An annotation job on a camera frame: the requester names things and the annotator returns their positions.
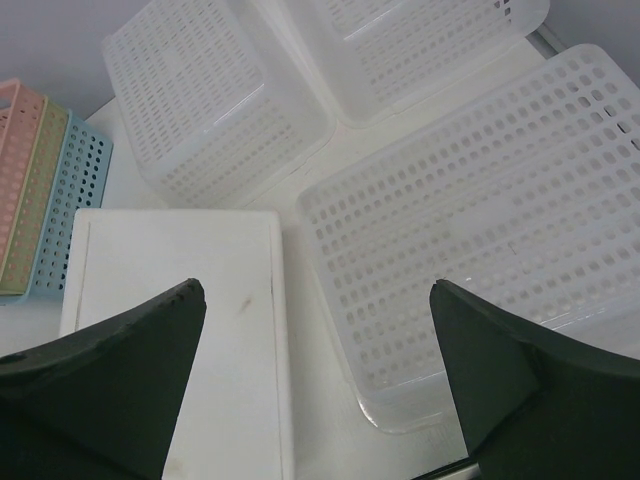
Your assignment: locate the white perforated basket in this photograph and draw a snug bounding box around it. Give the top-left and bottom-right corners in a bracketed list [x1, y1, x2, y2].
[256, 0, 550, 128]
[297, 44, 639, 434]
[102, 1, 335, 208]

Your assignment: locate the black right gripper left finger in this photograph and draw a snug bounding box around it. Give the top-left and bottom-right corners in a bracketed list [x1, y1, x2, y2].
[1, 279, 206, 479]

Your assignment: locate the pink basket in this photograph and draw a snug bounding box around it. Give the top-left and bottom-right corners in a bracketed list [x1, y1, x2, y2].
[1, 78, 45, 269]

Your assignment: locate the blue basket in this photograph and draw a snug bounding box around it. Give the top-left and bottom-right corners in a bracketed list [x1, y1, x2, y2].
[1, 112, 113, 305]

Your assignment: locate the yellow-green basket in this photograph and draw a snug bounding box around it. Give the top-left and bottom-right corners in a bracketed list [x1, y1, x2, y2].
[1, 97, 68, 302]

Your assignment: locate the small white basket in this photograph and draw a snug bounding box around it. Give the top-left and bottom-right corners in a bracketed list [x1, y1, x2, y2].
[61, 209, 294, 479]

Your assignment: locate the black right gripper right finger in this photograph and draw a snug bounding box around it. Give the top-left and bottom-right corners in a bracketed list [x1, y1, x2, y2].
[429, 279, 639, 479]

